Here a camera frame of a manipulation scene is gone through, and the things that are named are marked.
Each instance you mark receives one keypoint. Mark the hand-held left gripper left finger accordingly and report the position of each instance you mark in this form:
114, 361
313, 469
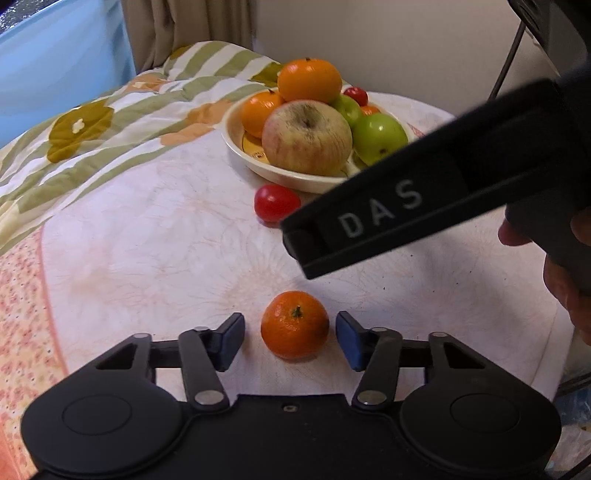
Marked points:
231, 337

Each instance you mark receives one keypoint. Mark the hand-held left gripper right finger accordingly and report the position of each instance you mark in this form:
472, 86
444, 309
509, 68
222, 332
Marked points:
349, 339

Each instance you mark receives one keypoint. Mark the small mandarin orange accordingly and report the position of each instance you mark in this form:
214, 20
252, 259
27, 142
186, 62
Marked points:
295, 325
370, 110

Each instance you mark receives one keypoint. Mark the large green apple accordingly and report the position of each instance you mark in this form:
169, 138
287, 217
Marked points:
381, 138

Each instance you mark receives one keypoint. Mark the small red tomato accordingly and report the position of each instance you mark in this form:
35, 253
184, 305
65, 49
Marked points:
356, 96
277, 204

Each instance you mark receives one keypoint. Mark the small green apple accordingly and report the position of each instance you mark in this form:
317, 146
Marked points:
347, 110

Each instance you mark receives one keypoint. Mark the pale red yellow apple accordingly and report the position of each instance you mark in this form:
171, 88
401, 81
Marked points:
307, 138

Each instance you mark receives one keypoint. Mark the cream plate with yellow print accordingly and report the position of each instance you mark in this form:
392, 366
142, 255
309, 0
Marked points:
295, 182

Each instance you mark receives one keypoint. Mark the person's right hand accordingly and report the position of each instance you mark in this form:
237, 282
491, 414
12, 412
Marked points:
563, 295

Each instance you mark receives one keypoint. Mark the striped floral quilt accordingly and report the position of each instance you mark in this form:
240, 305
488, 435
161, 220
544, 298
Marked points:
92, 152

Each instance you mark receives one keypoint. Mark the clear plastic bag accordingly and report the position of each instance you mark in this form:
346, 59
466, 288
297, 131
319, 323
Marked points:
575, 415

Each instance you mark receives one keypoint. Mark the beige curtain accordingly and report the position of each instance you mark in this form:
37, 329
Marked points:
184, 32

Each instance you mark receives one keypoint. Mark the light blue cloth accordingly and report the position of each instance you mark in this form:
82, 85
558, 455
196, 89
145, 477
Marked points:
60, 64

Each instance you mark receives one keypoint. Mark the window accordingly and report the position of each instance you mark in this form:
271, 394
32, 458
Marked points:
11, 14

